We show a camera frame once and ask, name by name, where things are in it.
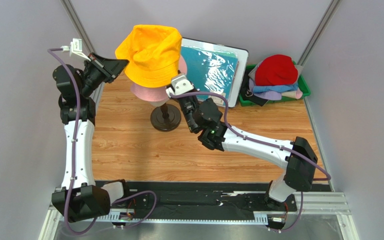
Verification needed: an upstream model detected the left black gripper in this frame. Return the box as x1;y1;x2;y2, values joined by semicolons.
79;52;128;98

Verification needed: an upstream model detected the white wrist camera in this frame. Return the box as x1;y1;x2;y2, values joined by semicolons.
60;38;91;62
165;73;195;99

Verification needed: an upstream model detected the green plastic bin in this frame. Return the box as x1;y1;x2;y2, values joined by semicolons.
242;64;311;104

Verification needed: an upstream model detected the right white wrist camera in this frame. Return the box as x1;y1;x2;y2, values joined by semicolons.
165;73;195;99

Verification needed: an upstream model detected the red hat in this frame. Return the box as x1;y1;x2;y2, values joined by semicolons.
253;54;299;87

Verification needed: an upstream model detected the pink beige hat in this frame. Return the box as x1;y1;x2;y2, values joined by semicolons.
281;64;304;100

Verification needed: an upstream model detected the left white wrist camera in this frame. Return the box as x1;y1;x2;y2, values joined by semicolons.
60;38;91;62

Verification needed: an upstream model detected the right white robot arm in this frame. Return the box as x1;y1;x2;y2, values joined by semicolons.
177;96;318;203

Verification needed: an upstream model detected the pink bucket hat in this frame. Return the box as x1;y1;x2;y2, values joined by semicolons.
126;53;187;103

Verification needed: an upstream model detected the lavender hat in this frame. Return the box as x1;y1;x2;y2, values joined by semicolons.
249;79;282;101

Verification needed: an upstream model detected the aluminium frame rail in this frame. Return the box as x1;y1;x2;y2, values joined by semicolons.
39;184;358;240

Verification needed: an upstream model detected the white tablet board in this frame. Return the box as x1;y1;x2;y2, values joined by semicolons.
181;38;249;108

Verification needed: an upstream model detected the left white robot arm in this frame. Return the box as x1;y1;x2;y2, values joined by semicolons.
51;53;129;223

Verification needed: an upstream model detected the yellow bucket hat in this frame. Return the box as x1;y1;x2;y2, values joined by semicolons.
114;24;183;88

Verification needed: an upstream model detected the cream mannequin head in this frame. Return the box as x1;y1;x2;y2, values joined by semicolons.
149;99;169;108

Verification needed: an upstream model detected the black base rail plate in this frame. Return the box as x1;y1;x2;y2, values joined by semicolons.
99;181;305;225

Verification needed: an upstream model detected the dark round stand base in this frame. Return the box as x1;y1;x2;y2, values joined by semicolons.
150;103;182;132

